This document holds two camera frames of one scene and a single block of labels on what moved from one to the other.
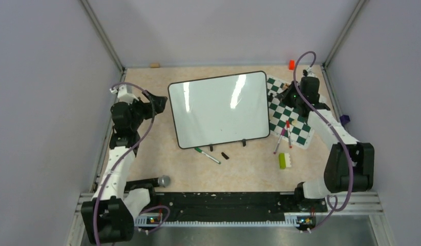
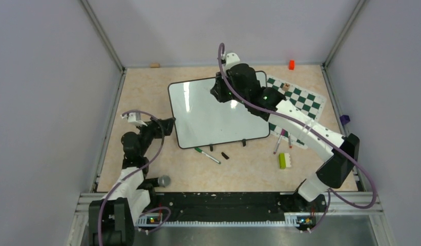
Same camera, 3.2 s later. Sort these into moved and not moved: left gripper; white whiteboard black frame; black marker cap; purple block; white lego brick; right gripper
Moved: right gripper; left gripper
Not moved: white whiteboard black frame; black marker cap; white lego brick; purple block
